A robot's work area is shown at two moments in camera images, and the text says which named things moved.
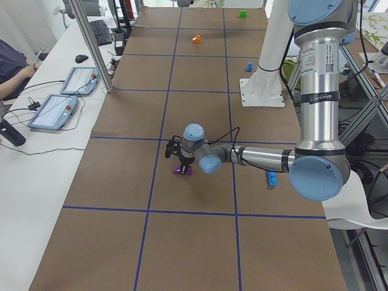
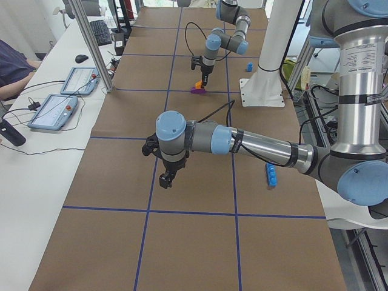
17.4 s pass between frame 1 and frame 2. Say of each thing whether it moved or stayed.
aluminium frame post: stayed
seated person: stayed
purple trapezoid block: moved
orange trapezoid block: moved
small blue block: stayed
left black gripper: moved
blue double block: stayed
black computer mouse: stayed
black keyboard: stayed
